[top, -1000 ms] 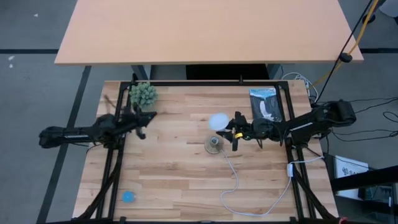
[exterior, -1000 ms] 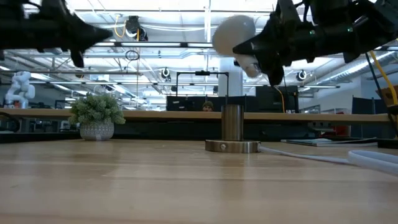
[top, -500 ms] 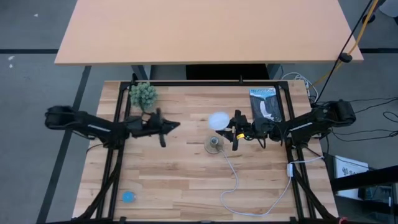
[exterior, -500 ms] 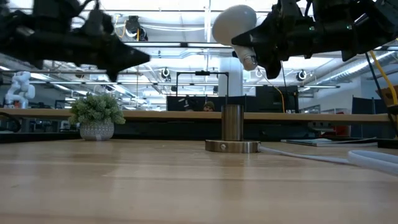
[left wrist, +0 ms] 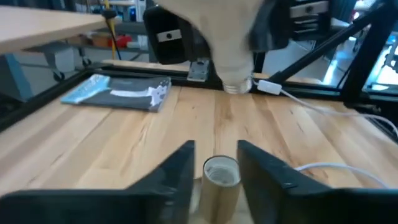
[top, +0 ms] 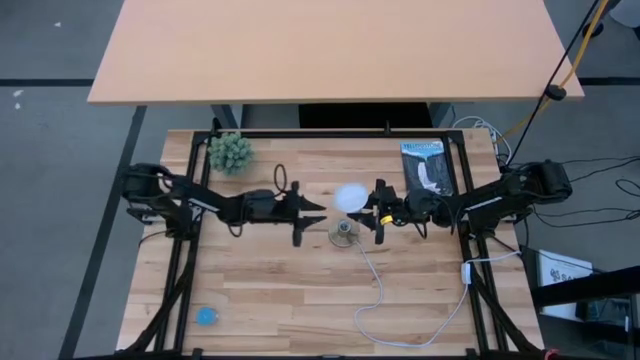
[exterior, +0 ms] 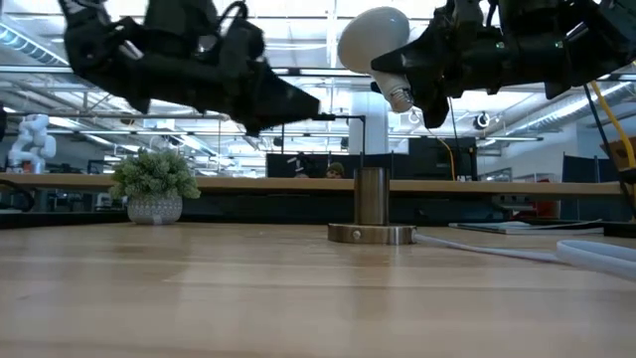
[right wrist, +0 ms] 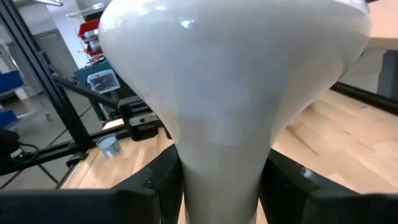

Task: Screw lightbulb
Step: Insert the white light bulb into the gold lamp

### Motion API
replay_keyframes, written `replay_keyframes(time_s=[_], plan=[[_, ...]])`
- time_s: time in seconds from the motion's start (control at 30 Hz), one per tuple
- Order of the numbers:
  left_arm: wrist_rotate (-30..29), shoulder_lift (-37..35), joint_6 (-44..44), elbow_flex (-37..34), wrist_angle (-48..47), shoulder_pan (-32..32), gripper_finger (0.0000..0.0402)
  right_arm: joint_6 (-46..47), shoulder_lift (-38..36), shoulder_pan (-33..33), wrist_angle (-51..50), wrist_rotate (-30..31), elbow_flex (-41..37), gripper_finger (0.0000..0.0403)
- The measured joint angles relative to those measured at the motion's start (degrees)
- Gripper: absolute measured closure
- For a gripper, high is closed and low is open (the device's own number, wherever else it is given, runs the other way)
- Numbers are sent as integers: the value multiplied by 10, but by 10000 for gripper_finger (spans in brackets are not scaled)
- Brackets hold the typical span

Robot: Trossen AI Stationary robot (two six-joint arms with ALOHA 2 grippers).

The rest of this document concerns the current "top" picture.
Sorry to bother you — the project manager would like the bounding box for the white lamp power cord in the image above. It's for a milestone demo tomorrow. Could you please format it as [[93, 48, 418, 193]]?
[[352, 239, 523, 349]]

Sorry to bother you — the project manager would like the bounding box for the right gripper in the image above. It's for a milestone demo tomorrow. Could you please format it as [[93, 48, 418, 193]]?
[[347, 178, 439, 245]]

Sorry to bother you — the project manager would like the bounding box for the beige wooden desk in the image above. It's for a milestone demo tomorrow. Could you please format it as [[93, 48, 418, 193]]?
[[87, 0, 585, 130]]

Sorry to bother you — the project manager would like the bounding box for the white cable bundle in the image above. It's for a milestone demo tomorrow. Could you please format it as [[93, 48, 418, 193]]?
[[451, 115, 515, 167]]

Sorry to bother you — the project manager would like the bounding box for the brass lamp socket base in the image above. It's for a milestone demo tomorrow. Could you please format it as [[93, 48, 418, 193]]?
[[327, 218, 361, 250]]

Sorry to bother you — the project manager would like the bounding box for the white printed sign box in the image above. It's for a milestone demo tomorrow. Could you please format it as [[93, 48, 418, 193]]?
[[537, 248, 595, 321]]

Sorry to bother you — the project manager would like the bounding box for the white flood lightbulb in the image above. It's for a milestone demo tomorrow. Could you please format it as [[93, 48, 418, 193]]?
[[333, 182, 371, 215]]

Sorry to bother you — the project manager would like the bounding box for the yellow hanging cable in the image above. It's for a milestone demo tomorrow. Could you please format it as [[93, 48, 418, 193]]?
[[499, 0, 612, 142]]

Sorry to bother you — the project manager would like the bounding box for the black floor cable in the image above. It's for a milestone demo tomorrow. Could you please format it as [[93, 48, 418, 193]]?
[[529, 155, 640, 229]]

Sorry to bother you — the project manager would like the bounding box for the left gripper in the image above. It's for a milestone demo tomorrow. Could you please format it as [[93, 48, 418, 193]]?
[[247, 179, 329, 248]]

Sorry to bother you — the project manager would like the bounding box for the blue round disc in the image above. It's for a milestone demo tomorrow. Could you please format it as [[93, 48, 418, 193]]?
[[194, 305, 221, 328]]

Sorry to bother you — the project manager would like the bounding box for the black under-desk panel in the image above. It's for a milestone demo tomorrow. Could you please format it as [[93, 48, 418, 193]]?
[[298, 102, 434, 130]]

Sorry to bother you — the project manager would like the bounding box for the Yellowstone waterfall book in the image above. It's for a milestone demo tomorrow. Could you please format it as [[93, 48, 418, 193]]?
[[399, 139, 456, 198]]

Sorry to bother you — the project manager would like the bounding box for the green potted succulent plant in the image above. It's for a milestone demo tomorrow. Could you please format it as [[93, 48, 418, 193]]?
[[206, 130, 254, 177]]

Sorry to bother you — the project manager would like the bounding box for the black hanging cable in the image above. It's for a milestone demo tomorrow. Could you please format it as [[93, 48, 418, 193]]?
[[505, 0, 601, 167]]

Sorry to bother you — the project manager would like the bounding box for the white round object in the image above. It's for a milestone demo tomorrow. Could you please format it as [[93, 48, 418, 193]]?
[[609, 0, 640, 29]]

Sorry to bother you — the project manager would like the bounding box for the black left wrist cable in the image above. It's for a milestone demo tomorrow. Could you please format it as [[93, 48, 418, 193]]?
[[272, 163, 289, 197]]

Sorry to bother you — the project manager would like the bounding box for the black equipment cart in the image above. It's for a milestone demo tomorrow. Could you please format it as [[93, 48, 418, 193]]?
[[519, 244, 640, 360]]

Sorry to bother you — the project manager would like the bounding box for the black aluminium table frame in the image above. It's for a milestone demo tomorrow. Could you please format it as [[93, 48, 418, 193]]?
[[112, 117, 549, 360]]

